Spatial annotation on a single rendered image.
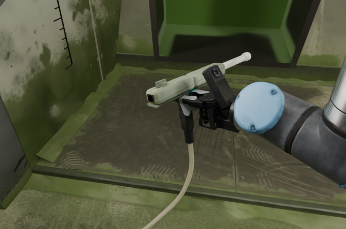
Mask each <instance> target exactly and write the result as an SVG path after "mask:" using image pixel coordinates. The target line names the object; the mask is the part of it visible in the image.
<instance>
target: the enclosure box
mask: <svg viewBox="0 0 346 229"><path fill-rule="evenodd" d="M320 2H321V0H149V9H150V20H151V32H152V43H153V54H154V60H155V61H172V62H190V63H208V64H213V63H224V62H227V61H229V60H231V59H234V58H236V57H239V56H241V55H242V54H243V53H245V52H249V53H250V54H251V59H250V60H248V61H243V62H241V63H238V64H236V65H244V66H262V67H280V68H296V64H297V62H298V59H299V57H300V54H301V51H302V49H303V46H304V43H305V41H306V38H307V35H308V33H309V30H310V28H311V25H312V23H313V20H314V17H315V15H316V12H317V9H318V7H319V4H320Z"/></svg>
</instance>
